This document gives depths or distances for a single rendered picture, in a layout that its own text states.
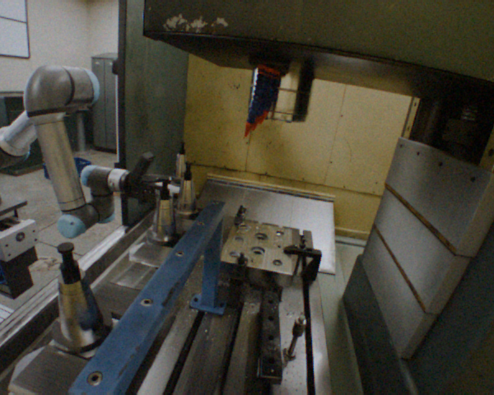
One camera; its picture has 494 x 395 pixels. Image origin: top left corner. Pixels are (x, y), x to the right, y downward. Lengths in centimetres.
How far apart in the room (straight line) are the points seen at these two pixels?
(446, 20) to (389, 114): 141
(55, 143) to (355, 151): 157
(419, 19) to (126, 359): 52
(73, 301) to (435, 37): 53
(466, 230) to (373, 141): 125
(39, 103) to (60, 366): 64
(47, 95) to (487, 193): 101
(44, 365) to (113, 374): 7
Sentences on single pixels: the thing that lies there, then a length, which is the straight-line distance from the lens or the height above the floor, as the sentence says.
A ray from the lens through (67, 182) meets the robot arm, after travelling 84.
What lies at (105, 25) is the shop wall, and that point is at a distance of 660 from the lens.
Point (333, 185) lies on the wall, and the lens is 183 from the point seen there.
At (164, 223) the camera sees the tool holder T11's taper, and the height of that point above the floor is 125.
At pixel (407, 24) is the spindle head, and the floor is 160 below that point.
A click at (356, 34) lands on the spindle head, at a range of 41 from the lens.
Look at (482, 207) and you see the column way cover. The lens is 64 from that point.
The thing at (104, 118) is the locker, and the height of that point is 72.
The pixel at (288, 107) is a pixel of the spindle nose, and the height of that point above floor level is 146.
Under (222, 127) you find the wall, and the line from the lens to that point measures 178.
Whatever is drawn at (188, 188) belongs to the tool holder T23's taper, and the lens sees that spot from 55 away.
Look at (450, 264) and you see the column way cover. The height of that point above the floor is 121.
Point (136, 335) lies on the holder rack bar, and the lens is 32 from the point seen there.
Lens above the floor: 148
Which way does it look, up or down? 22 degrees down
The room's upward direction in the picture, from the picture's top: 8 degrees clockwise
